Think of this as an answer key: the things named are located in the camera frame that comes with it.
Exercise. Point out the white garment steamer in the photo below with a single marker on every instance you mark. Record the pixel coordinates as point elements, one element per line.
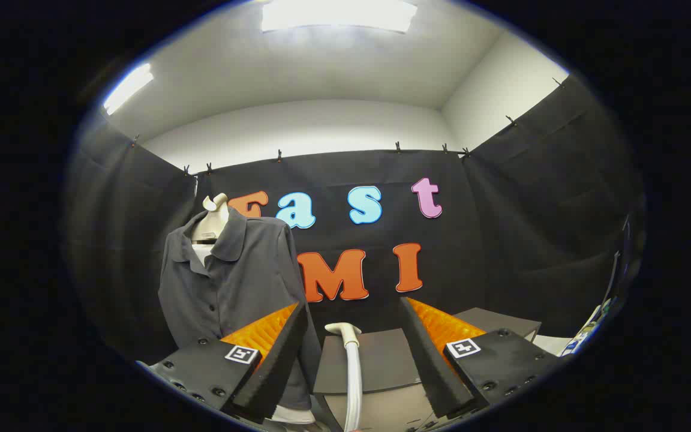
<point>352,372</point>

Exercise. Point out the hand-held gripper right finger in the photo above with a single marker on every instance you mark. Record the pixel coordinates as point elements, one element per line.
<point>435,372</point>

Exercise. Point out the dark grey button shirt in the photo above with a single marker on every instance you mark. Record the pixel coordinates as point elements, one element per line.
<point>243,276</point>

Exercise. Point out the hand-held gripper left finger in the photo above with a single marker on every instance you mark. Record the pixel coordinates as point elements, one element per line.
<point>273,372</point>

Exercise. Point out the white side table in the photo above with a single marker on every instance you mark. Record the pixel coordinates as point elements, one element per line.
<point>585,336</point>

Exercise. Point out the small ceiling light panel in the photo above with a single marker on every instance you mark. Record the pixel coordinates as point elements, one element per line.
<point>128,89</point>

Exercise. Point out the thin dark stand pole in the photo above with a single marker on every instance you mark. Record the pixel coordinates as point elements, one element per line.
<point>611,276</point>

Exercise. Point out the grey drawer cabinet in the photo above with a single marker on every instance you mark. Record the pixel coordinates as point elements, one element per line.
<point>375,360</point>

